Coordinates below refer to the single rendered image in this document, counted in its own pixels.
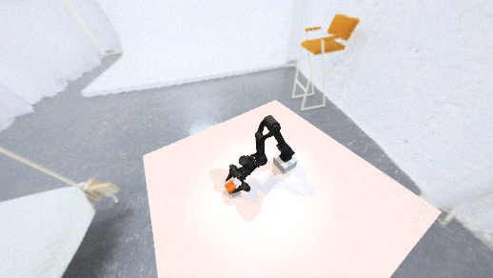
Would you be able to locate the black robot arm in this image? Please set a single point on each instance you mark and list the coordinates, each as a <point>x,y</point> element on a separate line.
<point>249,161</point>

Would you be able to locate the orange block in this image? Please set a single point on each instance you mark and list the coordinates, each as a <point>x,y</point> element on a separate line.
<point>230,187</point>

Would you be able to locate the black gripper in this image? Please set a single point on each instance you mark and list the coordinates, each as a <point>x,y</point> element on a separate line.
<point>244,186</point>

